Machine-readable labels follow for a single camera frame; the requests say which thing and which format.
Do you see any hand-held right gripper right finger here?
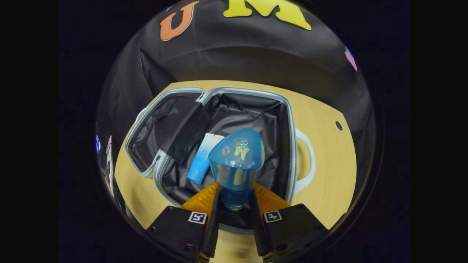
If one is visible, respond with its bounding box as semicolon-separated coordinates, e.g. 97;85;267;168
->
250;183;329;263

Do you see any green bottle with blue cap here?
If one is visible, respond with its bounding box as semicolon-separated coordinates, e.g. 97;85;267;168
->
208;128;265;211

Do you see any pale blue suitcase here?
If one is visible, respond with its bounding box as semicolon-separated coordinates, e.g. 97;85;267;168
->
125;87;316;234

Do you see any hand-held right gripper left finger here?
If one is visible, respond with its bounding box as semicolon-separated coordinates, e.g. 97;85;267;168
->
146;183;221;263

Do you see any blue and white squeeze tube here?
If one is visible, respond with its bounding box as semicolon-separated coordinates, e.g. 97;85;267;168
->
186;133;225;185

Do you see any black backdrop cloth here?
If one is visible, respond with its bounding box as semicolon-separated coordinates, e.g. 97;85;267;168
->
96;0;377;205

